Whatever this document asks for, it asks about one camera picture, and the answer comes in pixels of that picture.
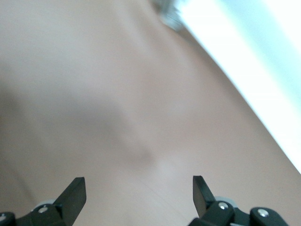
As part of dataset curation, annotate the brown table mat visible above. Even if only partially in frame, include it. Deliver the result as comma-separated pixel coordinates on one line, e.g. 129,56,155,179
0,0,301,226

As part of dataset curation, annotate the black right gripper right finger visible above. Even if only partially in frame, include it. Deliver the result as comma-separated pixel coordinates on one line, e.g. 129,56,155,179
190,175,250,226

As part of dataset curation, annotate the grey metal bracket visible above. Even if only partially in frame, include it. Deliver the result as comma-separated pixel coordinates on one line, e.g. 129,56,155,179
154,0,185,32

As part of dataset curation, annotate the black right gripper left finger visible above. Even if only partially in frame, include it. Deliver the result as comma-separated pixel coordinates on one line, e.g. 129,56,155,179
17,177,87,226

